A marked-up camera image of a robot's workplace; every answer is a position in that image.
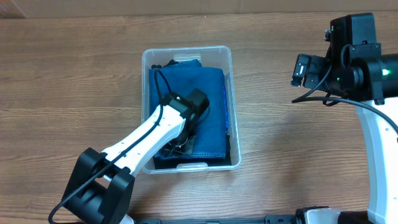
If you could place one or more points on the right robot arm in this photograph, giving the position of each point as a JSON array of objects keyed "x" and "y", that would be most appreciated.
[{"x": 354, "y": 71}]

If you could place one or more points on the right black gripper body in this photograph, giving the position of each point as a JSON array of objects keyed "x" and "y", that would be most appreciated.
[{"x": 322, "y": 68}]

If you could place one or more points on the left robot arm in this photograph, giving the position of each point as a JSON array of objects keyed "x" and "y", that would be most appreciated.
[{"x": 101, "y": 184}]

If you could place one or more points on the clear plastic storage container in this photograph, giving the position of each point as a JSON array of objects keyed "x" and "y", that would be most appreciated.
[{"x": 214, "y": 56}]

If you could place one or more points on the blue denim cloth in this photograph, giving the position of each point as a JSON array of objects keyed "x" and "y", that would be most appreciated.
[{"x": 199, "y": 93}]

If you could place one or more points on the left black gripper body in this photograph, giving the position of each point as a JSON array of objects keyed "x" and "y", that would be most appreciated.
[{"x": 185, "y": 145}]

